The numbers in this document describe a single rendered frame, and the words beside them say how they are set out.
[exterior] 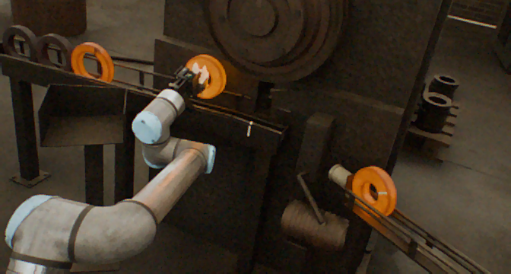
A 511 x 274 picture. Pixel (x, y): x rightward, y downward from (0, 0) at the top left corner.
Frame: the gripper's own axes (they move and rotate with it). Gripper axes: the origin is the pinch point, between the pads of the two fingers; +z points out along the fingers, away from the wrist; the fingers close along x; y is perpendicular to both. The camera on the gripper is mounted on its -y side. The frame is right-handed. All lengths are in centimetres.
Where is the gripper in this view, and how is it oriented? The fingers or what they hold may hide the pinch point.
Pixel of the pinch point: (204, 71)
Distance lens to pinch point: 169.4
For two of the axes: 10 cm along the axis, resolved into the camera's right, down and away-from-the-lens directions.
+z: 4.2, -6.2, 6.7
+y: 0.4, -7.2, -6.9
